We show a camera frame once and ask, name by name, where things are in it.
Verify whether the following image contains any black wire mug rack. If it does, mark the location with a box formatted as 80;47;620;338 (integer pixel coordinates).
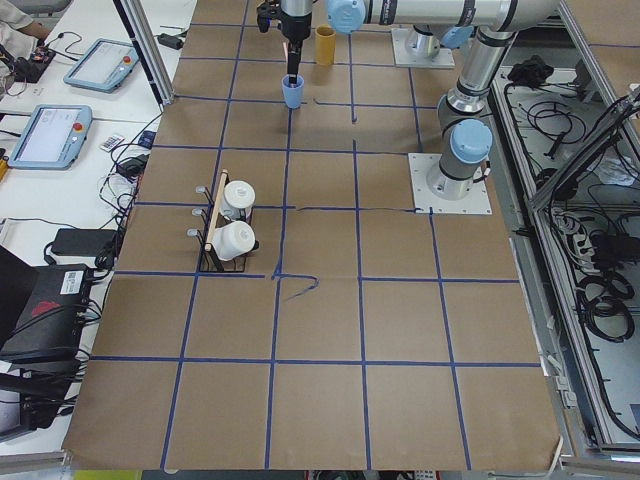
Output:
187;175;259;273

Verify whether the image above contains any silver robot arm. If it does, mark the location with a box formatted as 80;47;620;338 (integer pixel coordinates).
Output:
257;0;558;96
287;32;474;210

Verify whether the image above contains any white mug outer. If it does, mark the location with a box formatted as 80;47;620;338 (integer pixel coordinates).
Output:
213;221;258;261

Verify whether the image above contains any lower teach pendant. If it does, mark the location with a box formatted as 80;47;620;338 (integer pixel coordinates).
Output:
8;104;93;170

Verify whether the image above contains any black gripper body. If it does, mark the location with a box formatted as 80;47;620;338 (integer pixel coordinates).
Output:
256;0;311;47

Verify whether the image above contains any teach pendant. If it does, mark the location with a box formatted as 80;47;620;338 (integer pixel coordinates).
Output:
8;104;93;170
63;38;139;93

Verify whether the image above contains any small remote control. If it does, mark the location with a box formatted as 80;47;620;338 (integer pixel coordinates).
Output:
99;133;126;152

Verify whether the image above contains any black power adapter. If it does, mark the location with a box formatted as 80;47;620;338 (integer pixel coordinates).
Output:
157;33;184;50

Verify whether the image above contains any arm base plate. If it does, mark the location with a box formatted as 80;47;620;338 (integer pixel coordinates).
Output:
408;153;492;215
391;25;455;69

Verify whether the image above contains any flat black power brick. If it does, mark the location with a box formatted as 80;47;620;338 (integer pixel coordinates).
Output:
51;228;116;257

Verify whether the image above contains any light blue plastic cup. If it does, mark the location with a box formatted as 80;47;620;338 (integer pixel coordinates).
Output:
281;75;305;109

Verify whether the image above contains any bamboo cylinder holder cup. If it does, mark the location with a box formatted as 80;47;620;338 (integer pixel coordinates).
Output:
315;25;336;66

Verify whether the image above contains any upper teach pendant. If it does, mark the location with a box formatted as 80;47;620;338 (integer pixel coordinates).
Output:
63;38;139;93

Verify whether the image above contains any wooden rack rod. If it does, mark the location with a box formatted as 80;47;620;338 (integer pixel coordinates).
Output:
204;169;229;252

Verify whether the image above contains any aluminium frame post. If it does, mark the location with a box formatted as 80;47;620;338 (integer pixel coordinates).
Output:
113;0;174;106

